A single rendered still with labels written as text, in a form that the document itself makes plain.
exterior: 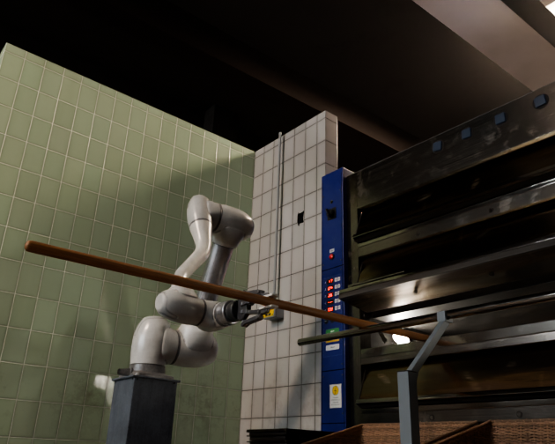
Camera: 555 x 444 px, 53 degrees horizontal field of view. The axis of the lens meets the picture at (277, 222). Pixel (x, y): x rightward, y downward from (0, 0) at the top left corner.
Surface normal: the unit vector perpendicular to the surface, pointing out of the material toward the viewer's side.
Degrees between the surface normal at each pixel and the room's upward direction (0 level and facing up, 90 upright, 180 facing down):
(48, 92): 90
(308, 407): 90
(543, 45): 180
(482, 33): 180
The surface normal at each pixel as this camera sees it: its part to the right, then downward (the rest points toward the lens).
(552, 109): -0.76, -0.28
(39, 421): 0.65, -0.28
